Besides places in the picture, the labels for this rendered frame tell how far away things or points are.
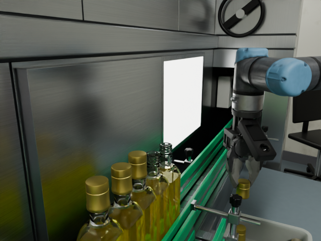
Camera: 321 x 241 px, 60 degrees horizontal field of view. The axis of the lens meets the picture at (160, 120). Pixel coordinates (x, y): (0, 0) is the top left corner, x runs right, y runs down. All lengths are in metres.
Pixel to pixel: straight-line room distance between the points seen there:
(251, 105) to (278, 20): 0.80
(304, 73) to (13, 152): 0.55
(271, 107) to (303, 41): 2.06
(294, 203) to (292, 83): 0.73
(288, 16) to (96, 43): 1.03
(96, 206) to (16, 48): 0.26
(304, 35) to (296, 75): 2.87
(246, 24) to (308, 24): 2.05
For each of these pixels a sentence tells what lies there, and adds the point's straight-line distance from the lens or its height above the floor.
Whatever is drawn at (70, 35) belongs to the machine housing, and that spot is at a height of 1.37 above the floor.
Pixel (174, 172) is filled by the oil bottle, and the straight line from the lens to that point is 0.62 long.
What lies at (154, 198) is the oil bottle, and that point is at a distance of 0.56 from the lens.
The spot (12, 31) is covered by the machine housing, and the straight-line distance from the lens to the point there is 0.47.
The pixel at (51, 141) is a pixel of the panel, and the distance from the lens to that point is 0.51.
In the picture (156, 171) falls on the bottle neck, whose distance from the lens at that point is 0.57.
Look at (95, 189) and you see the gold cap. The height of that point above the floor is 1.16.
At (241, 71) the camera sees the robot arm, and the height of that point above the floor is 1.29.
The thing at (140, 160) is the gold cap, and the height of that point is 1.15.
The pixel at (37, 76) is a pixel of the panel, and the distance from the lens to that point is 0.48.
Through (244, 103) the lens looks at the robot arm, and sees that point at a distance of 0.70.
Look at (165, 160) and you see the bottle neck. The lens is 0.62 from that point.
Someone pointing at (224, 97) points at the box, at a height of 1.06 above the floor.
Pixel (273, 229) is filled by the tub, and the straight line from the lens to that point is 0.96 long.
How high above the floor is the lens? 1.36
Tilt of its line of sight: 15 degrees down
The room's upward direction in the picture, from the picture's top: straight up
